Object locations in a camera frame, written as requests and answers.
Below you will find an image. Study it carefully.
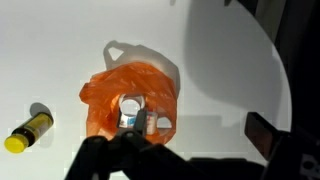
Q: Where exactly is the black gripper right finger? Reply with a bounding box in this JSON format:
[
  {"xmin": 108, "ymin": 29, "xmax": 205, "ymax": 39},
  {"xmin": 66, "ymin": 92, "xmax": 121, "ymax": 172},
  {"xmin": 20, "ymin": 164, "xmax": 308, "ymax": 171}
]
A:
[{"xmin": 244, "ymin": 111, "xmax": 320, "ymax": 180}]

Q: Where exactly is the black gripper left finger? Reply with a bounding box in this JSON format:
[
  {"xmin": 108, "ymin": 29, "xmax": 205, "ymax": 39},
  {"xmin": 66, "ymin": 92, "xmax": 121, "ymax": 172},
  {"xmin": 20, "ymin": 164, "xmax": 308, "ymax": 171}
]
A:
[{"xmin": 64, "ymin": 109, "xmax": 208, "ymax": 180}]

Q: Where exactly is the white roll-on stick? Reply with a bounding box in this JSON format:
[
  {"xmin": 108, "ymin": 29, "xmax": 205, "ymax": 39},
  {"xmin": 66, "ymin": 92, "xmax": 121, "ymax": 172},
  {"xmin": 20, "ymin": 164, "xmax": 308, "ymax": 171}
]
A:
[{"xmin": 118, "ymin": 111, "xmax": 160, "ymax": 136}]

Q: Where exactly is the orange plastic bag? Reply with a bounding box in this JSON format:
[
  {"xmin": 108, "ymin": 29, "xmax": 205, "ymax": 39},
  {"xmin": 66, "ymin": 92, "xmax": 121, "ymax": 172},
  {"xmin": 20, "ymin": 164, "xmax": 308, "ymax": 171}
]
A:
[{"xmin": 78, "ymin": 61, "xmax": 178, "ymax": 146}]

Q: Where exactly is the yellow-capped amber bottle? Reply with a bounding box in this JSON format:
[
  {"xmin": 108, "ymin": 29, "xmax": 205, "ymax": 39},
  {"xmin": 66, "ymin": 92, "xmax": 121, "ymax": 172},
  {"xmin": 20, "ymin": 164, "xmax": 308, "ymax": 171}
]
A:
[{"xmin": 3, "ymin": 111, "xmax": 55, "ymax": 155}]

